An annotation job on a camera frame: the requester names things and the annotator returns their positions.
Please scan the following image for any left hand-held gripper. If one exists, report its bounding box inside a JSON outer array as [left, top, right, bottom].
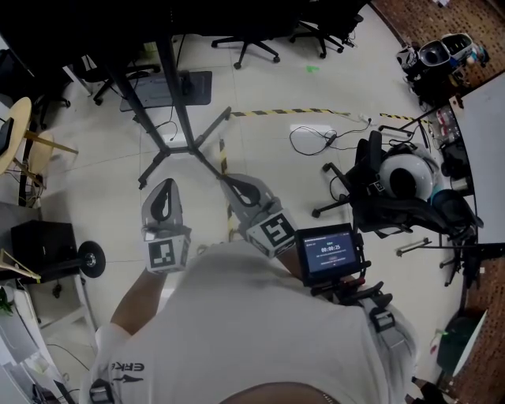
[[140, 178, 193, 275]]

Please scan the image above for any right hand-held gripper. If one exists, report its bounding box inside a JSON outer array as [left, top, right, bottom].
[[219, 174, 300, 260]]

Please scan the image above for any dangling black cable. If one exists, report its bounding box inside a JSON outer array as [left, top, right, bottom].
[[153, 103, 179, 142]]

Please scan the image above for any person's left forearm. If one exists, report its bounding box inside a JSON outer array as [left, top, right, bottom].
[[109, 267, 186, 337]]

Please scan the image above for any person's right forearm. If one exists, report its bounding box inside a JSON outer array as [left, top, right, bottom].
[[278, 249, 305, 278]]

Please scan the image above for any black chest-mounted monitor rig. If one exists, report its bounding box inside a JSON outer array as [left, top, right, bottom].
[[294, 223, 394, 307]]

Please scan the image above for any black tripod stand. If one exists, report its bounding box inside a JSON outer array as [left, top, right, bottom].
[[377, 105, 451, 138], [104, 33, 234, 190]]

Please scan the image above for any person's white shirt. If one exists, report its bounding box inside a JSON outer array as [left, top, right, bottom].
[[78, 240, 420, 404]]

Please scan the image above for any black stand shelf tray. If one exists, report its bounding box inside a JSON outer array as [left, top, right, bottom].
[[119, 70, 213, 114]]

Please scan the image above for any black speaker box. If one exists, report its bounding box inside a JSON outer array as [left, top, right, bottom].
[[10, 219, 79, 274]]

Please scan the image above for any black office chair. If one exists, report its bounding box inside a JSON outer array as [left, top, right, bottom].
[[211, 23, 301, 71], [32, 92, 73, 131], [289, 0, 365, 60], [73, 54, 162, 107], [311, 129, 485, 246]]

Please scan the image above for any white round helmet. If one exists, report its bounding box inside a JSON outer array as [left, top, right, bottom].
[[377, 152, 434, 201]]

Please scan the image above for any wooden clothes hanger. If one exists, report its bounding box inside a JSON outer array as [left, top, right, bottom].
[[0, 247, 43, 285]]

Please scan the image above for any round wooden table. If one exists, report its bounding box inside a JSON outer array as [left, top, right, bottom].
[[0, 96, 80, 198]]

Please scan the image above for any black router with antennas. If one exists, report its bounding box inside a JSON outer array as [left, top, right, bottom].
[[0, 117, 15, 154]]

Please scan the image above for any white curved desk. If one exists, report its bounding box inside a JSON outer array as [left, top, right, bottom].
[[0, 271, 99, 404]]

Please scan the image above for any person's head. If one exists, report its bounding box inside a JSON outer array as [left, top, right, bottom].
[[219, 380, 342, 404]]

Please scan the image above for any metal cup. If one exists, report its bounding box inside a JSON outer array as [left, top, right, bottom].
[[449, 176, 473, 195]]

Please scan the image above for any pack of water bottles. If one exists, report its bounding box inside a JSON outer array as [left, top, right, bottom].
[[435, 107, 462, 138]]

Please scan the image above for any white table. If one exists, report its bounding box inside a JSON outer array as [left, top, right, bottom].
[[458, 70, 505, 248]]

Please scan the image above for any dark green bin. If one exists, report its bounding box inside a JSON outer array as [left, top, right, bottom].
[[436, 309, 489, 378]]

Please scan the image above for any black adapter cable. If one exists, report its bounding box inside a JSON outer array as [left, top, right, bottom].
[[289, 125, 372, 156]]

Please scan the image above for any grey harness strap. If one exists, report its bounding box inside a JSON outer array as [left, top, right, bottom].
[[357, 294, 411, 350], [88, 377, 115, 404]]

